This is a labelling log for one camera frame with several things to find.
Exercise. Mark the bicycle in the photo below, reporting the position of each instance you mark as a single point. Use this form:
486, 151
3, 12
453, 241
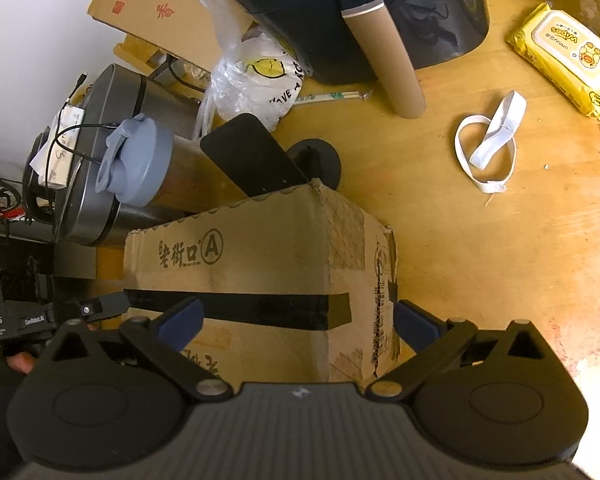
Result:
0, 197

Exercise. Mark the black stand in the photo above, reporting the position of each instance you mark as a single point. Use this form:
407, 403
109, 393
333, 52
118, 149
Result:
255, 155

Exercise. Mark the translucent shaker bottle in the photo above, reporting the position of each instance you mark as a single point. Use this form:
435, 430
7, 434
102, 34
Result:
140, 160

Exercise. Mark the white paper sheet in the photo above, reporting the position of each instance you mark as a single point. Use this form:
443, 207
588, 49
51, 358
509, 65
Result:
55, 155

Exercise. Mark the wrapped chopsticks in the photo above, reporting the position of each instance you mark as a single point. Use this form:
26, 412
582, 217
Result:
330, 96

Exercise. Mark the cardboard box lid black tape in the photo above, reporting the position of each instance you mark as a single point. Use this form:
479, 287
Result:
270, 245

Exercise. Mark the red print cardboard box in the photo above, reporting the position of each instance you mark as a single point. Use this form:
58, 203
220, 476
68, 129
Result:
145, 15

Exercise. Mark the white elastic band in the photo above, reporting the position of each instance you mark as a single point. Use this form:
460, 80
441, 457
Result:
502, 120

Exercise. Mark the white smiley plastic bag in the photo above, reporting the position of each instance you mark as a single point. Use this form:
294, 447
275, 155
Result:
260, 80

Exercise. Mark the wooden desktop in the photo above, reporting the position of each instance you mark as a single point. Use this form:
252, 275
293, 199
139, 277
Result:
455, 260

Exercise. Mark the silver rice cooker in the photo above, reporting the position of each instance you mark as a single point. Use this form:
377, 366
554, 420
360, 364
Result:
105, 160

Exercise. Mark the dark air fryer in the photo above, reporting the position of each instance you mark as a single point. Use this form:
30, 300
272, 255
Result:
355, 20

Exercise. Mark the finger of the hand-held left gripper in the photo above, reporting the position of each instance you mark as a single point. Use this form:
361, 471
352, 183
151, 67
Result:
105, 306

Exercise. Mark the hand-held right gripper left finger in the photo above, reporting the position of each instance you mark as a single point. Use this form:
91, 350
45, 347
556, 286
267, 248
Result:
182, 320

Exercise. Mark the person's left hand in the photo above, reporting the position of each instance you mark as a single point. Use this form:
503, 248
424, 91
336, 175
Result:
21, 362

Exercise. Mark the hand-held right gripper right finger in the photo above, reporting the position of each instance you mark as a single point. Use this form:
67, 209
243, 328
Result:
415, 322

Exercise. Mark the yellow wet wipes pack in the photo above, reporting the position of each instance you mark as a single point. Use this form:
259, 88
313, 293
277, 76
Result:
565, 55

